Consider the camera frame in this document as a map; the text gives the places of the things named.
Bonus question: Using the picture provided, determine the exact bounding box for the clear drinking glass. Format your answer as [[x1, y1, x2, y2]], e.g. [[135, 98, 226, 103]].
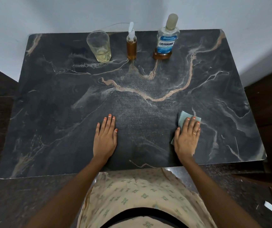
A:
[[86, 30, 112, 64]]

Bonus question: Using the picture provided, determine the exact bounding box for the white pump dispenser head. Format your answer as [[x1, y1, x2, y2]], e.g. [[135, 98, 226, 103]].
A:
[[128, 22, 136, 42]]

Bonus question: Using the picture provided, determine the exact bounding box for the cream patterned clothing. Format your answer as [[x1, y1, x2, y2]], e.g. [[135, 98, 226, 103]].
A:
[[76, 168, 219, 228]]

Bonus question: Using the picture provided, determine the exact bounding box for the translucent bottle cap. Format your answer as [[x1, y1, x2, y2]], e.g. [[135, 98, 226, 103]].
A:
[[165, 13, 179, 31]]

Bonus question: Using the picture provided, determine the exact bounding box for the person's left forearm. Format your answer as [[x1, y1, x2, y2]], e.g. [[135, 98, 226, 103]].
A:
[[25, 158, 107, 228]]

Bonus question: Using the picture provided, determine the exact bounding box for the black marble table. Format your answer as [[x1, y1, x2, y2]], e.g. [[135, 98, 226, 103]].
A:
[[0, 28, 267, 180]]

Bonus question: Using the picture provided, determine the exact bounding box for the person's left hand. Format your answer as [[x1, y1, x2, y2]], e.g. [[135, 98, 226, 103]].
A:
[[93, 114, 119, 164]]

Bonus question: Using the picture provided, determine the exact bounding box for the person's right hand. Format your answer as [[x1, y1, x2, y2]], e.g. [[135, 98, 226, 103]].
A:
[[173, 116, 202, 164]]

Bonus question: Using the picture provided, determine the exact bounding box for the small clear pump bottle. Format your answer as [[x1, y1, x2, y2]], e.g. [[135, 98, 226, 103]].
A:
[[126, 36, 138, 61]]

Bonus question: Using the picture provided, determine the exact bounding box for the grey-green cloth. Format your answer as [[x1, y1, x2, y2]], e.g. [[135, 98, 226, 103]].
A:
[[170, 110, 202, 145]]

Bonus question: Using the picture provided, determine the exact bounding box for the person's right forearm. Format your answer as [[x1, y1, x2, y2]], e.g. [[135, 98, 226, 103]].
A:
[[180, 156, 262, 228]]

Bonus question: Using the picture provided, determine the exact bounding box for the Listerine mouthwash bottle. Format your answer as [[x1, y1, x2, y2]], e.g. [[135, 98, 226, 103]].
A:
[[153, 25, 181, 60]]

